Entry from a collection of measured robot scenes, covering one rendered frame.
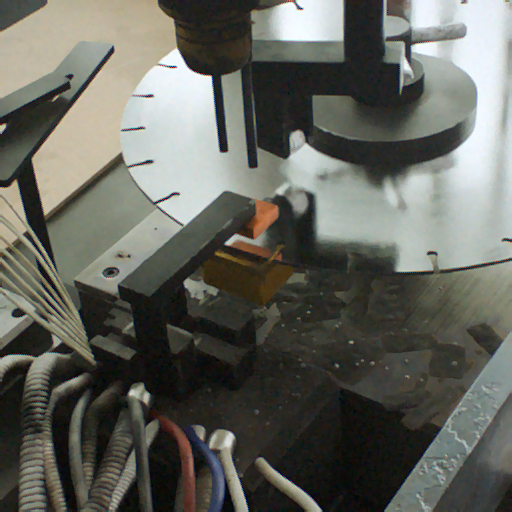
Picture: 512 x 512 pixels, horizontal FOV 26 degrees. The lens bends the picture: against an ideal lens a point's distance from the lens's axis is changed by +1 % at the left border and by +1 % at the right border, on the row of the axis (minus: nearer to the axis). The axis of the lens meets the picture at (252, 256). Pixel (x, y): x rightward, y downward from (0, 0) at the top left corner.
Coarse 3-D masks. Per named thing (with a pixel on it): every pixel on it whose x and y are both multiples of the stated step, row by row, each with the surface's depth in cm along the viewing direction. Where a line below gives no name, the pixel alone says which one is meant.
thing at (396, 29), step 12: (396, 24) 66; (408, 24) 66; (444, 24) 67; (456, 24) 66; (396, 36) 65; (408, 36) 66; (420, 36) 66; (432, 36) 66; (444, 36) 66; (456, 36) 67; (408, 48) 66; (408, 60) 67; (408, 72) 63
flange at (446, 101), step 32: (416, 64) 68; (448, 64) 71; (320, 96) 69; (384, 96) 66; (416, 96) 67; (448, 96) 68; (320, 128) 66; (352, 128) 66; (384, 128) 65; (416, 128) 65; (448, 128) 65
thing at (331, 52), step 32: (352, 0) 56; (384, 0) 57; (352, 32) 57; (384, 32) 58; (256, 64) 59; (288, 64) 59; (320, 64) 58; (352, 64) 58; (384, 64) 58; (256, 96) 61; (288, 96) 62; (352, 96) 59; (256, 128) 62; (288, 128) 61
